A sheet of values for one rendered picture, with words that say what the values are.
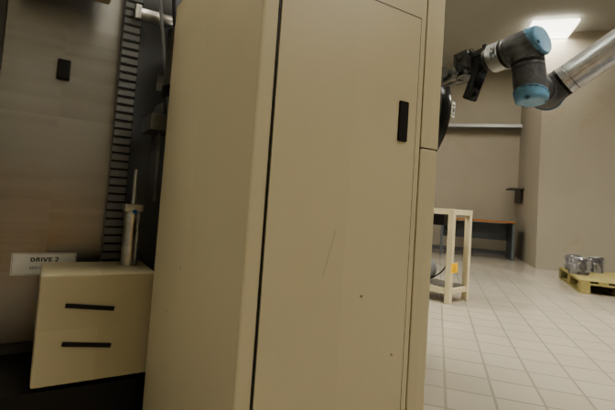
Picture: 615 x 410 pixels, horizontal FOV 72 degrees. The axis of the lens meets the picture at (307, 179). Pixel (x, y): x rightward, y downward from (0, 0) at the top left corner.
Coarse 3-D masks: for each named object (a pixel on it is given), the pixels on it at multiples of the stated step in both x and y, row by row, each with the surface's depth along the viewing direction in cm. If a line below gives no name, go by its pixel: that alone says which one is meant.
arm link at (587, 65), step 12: (612, 36) 117; (588, 48) 122; (600, 48) 119; (612, 48) 117; (576, 60) 123; (588, 60) 120; (600, 60) 119; (612, 60) 118; (552, 72) 128; (564, 72) 125; (576, 72) 123; (588, 72) 121; (600, 72) 122; (564, 84) 125; (576, 84) 124; (552, 96) 125; (564, 96) 127; (540, 108) 132; (552, 108) 132
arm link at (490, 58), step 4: (492, 44) 130; (496, 44) 128; (488, 48) 130; (492, 48) 129; (484, 52) 131; (488, 52) 130; (492, 52) 128; (484, 56) 130; (488, 56) 129; (492, 56) 128; (496, 56) 127; (488, 60) 130; (492, 60) 129; (496, 60) 128; (488, 64) 130; (492, 64) 129; (496, 64) 129; (500, 64) 128; (492, 68) 130; (496, 68) 130; (500, 68) 130; (504, 68) 129; (508, 68) 130
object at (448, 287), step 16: (448, 224) 359; (448, 240) 358; (464, 240) 379; (448, 256) 356; (464, 256) 377; (432, 272) 381; (448, 272) 355; (464, 272) 376; (432, 288) 365; (448, 288) 354; (464, 288) 371; (448, 304) 353
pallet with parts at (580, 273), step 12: (564, 264) 550; (576, 264) 500; (588, 264) 495; (600, 264) 523; (564, 276) 545; (576, 276) 474; (588, 276) 482; (600, 276) 489; (612, 276) 496; (576, 288) 468; (588, 288) 448
